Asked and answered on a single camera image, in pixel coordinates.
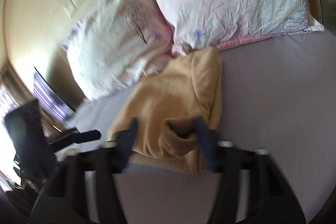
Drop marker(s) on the tan garment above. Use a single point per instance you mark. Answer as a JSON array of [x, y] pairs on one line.
[[165, 106]]

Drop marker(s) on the lavender bed sheet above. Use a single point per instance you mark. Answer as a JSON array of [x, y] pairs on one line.
[[277, 94]]

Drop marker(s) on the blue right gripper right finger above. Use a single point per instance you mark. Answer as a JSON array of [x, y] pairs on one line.
[[208, 143]]

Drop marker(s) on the pink floral pillow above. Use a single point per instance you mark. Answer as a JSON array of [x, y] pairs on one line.
[[117, 43]]

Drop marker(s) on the white wall switch plate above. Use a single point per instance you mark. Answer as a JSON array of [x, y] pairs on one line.
[[71, 7]]

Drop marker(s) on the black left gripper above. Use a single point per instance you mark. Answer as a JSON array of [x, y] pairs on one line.
[[35, 152]]

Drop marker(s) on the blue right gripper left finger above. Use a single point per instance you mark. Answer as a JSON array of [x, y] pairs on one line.
[[125, 140]]

